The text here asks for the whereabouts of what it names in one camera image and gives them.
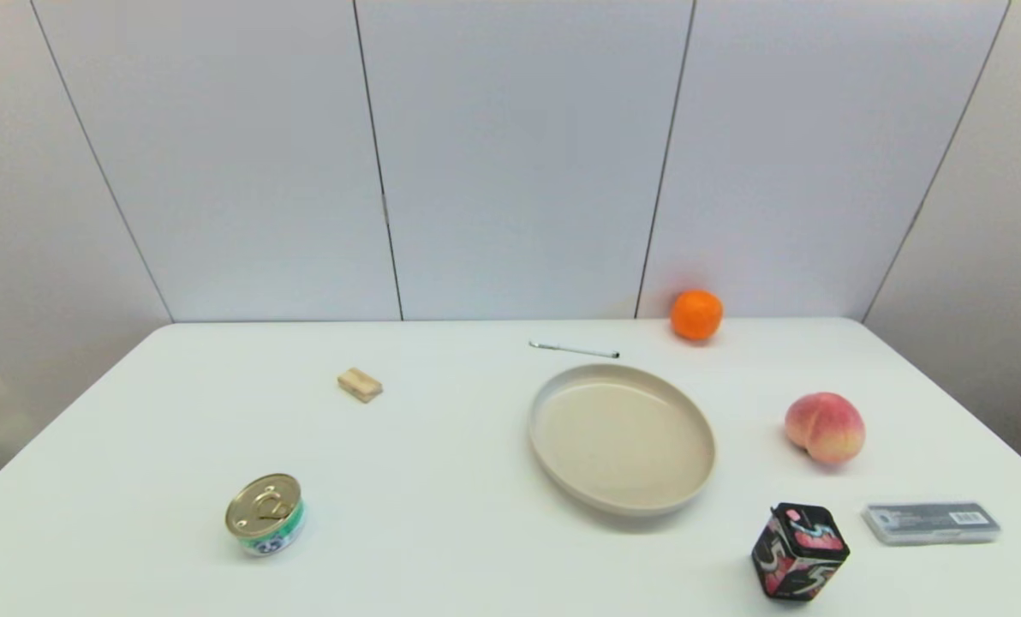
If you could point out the orange fruit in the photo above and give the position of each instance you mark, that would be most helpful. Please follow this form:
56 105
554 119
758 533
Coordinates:
696 314

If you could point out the black patterned cube box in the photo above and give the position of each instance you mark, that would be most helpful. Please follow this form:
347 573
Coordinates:
800 553

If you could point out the beige round plate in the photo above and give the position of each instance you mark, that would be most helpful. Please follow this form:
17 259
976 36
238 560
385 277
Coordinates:
623 437

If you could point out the pink peach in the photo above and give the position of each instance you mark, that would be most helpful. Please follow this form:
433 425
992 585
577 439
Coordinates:
825 428

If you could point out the grey flat plastic case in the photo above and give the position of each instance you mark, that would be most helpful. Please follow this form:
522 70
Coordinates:
932 523

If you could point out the small wooden block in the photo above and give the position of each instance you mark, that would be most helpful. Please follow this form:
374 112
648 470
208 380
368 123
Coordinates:
359 385

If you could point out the white pen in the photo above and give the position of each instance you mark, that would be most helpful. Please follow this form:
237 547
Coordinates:
575 350

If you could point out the cat food can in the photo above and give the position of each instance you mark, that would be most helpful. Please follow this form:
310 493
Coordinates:
264 514

